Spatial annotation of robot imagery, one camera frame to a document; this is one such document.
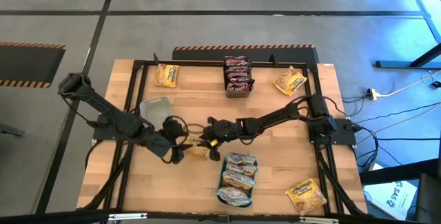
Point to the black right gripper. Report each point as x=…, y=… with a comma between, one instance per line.
x=222, y=131

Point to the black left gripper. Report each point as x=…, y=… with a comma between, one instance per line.
x=162, y=144

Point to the yellow Maruchan ramen pack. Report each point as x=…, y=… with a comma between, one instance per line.
x=199, y=151
x=167, y=76
x=290, y=81
x=306, y=196

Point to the black red ramen pack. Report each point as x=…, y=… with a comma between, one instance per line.
x=237, y=67
x=237, y=76
x=239, y=86
x=236, y=59

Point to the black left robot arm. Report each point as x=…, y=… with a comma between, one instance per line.
x=103, y=108

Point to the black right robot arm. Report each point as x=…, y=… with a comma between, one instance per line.
x=275, y=117

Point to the teal plastic bin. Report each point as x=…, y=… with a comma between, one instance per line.
x=221, y=174

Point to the clear grey plastic bin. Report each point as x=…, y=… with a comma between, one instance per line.
x=155, y=108

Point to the smoky dark plastic bin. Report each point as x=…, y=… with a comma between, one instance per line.
x=237, y=94

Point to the black hazard-striped floor mat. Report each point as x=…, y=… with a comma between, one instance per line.
x=27, y=65
x=293, y=56

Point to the black rig crossbeam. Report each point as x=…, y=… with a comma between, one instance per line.
x=51, y=218

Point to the black stand foot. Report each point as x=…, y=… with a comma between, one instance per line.
x=10, y=130

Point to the yellow power plug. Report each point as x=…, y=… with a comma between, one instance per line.
x=372, y=94

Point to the white printed cardboard box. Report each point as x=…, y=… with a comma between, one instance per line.
x=389, y=196

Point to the black desk beam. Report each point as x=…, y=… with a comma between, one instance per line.
x=396, y=174

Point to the dark grey case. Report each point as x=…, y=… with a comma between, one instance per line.
x=429, y=200

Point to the small black floor object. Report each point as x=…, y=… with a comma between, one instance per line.
x=435, y=84

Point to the silver metal bracket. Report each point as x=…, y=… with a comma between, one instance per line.
x=127, y=216
x=318, y=220

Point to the black frame clamp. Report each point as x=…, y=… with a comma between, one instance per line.
x=155, y=59
x=273, y=59

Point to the black aluminium rig frame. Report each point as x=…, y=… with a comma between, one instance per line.
x=262, y=63

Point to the black desk leg frame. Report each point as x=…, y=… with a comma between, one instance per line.
x=406, y=64

